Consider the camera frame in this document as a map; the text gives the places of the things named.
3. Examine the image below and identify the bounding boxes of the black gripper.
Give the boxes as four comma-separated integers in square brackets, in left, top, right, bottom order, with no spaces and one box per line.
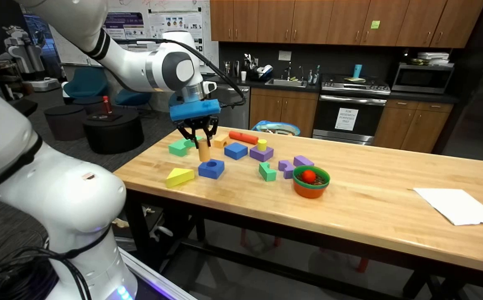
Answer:
[175,115,220,152]

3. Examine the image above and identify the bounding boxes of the tan cylinder block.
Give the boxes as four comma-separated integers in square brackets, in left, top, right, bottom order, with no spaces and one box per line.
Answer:
[196,138,211,163]

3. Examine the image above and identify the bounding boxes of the white robot base platform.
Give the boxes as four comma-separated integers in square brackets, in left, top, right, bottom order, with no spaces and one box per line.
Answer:
[115,247,198,300]

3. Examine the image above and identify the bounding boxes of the large green arch block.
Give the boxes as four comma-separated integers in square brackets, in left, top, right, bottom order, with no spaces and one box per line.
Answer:
[168,133,200,158]

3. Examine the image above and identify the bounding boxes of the blue block with hole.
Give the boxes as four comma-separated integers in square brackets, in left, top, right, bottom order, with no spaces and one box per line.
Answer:
[196,158,226,180]

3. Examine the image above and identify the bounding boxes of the blue square block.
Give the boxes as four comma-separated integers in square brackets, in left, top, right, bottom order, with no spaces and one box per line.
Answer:
[223,142,250,162]

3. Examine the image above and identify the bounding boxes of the red cylinder block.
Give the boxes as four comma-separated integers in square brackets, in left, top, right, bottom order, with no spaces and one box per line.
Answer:
[228,128,260,147]

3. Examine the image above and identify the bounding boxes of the yellow wedge block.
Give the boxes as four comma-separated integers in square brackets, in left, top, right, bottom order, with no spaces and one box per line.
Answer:
[165,167,196,188]

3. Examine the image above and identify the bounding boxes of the purple rectangular block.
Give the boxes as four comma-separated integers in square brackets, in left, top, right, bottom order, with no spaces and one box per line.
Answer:
[248,145,276,163]

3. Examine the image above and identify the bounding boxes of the small green block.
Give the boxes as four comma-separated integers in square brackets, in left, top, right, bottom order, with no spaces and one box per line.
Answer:
[258,160,278,183]

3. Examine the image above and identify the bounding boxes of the purple arch block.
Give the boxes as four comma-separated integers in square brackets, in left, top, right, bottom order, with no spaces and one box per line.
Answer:
[276,158,296,180]

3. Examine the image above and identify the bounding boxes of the purple flat block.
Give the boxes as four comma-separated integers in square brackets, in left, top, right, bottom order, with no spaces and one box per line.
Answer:
[293,153,316,170]

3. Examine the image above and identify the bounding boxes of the steel dishwasher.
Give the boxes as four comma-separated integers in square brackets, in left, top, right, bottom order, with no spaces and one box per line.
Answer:
[218,82,251,130]

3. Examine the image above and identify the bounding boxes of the blue round bin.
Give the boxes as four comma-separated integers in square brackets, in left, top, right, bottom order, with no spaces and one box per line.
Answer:
[250,118,303,138]

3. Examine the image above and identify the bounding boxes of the large black round ottoman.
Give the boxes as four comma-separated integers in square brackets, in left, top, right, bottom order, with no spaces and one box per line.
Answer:
[81,107,145,157]

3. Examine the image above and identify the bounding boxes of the wide wooden lower cabinet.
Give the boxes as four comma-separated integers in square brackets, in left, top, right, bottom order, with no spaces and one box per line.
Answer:
[248,87,320,138]

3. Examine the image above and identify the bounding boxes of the dark kettle on counter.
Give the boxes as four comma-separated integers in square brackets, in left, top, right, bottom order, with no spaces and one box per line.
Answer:
[251,63,275,83]

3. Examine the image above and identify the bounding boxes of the red bottle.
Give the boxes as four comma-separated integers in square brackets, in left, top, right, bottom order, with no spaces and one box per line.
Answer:
[100,93,115,117]

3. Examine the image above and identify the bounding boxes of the steel sink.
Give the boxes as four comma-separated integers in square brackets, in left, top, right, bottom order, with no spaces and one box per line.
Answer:
[263,77,310,90]

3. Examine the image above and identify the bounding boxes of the red ball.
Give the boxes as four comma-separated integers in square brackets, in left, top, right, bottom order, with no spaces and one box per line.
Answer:
[300,168,320,185]

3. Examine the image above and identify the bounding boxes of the orange bowl green rim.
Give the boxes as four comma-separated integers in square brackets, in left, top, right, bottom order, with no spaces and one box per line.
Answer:
[291,165,331,200]

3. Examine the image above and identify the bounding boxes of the teal bean bag chair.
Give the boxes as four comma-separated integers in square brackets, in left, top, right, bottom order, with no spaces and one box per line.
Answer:
[63,65,110,105]

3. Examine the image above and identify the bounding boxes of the purple header poster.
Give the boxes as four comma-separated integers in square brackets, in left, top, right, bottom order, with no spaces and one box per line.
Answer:
[103,10,145,42]

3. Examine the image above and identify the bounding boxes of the small black round ottoman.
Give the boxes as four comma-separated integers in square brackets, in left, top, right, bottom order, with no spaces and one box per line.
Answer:
[43,103,88,142]

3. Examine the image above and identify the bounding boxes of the white paper on oven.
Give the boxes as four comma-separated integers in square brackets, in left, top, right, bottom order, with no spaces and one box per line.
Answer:
[333,107,361,133]

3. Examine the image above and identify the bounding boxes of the wooden upper cabinets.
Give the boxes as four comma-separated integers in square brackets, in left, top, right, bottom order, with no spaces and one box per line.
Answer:
[208,0,483,50]

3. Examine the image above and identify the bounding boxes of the black oven stove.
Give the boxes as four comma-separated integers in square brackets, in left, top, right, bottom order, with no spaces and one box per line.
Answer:
[311,77,393,147]

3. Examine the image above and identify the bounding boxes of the gray background machine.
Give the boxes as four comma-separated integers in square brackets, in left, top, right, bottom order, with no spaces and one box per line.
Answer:
[2,23,48,78]

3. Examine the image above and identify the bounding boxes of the narrow wooden lower cabinet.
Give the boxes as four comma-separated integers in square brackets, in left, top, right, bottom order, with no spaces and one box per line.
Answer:
[373,97,455,155]

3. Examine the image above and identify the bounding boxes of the gray fabric cover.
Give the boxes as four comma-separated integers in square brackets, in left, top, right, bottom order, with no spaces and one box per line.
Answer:
[0,193,53,300]

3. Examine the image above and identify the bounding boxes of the black microwave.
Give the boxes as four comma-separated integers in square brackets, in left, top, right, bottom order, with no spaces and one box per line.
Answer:
[391,60,456,97]

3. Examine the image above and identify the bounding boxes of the stacked white plates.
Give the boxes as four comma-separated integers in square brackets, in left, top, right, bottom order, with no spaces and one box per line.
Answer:
[416,50,451,67]

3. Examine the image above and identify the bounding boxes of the white paper sheet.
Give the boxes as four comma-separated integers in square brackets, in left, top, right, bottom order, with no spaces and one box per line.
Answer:
[413,187,483,228]

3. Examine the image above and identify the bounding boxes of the blue wrist camera box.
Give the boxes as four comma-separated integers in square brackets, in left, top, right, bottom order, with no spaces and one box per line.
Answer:
[168,98,221,123]

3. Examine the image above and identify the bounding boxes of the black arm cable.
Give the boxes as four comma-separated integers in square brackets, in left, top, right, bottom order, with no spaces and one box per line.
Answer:
[156,37,248,107]

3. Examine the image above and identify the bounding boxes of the black table frame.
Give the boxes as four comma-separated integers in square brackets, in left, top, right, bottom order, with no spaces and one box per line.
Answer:
[123,188,483,300]

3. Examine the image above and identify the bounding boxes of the white wall poster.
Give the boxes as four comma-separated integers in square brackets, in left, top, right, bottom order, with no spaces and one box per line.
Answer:
[141,0,210,43]

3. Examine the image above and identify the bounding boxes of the black base cable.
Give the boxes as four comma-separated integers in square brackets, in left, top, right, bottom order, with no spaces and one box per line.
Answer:
[40,223,113,300]

